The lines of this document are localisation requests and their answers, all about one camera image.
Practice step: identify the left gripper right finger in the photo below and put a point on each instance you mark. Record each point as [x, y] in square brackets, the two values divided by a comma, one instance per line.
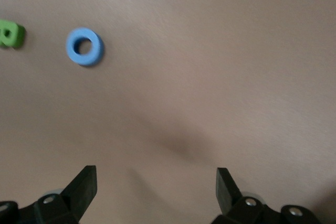
[228, 192]

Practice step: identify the green letter B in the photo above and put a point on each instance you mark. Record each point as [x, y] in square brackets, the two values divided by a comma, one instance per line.
[17, 34]

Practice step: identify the brown table cover sheet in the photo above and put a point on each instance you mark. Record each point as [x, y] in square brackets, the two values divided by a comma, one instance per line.
[210, 77]

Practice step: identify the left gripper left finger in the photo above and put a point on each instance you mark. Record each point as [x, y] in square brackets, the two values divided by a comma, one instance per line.
[81, 187]

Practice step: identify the blue letter O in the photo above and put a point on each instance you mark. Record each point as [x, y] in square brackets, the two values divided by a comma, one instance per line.
[70, 47]

